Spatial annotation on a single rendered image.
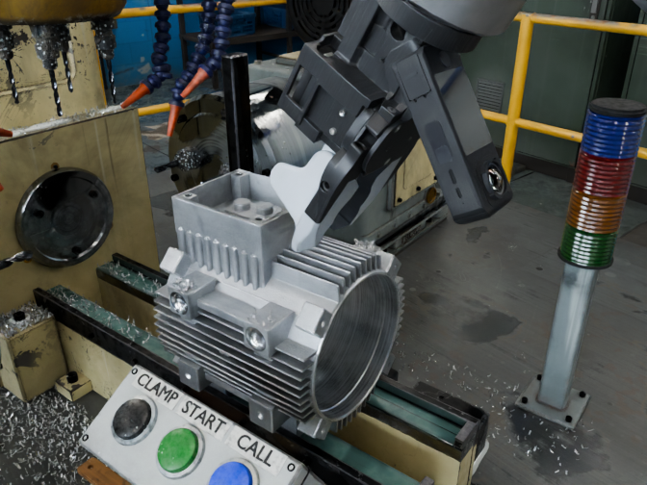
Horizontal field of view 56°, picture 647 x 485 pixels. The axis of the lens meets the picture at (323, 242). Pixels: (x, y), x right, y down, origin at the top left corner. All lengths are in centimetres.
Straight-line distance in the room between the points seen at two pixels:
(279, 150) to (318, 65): 50
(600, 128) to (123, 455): 56
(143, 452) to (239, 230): 22
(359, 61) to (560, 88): 356
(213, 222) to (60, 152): 38
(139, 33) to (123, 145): 560
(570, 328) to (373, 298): 28
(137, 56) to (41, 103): 555
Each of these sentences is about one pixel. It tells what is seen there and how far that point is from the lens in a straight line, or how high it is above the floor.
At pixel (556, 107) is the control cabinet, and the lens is 399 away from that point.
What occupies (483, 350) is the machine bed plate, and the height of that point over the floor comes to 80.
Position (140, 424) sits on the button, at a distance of 47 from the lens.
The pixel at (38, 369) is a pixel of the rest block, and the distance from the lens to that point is 95.
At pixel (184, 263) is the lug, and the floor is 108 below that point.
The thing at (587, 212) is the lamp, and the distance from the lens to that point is 76.
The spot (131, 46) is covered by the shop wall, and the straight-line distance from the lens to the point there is 655.
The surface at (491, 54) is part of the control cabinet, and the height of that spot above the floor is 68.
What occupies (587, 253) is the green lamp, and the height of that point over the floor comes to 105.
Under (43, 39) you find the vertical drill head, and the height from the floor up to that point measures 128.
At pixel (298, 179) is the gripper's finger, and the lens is 45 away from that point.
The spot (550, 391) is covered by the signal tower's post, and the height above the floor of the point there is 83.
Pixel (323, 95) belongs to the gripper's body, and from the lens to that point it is 42.
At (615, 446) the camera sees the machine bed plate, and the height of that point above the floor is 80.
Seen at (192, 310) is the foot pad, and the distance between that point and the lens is 61.
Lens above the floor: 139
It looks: 27 degrees down
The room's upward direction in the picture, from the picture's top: straight up
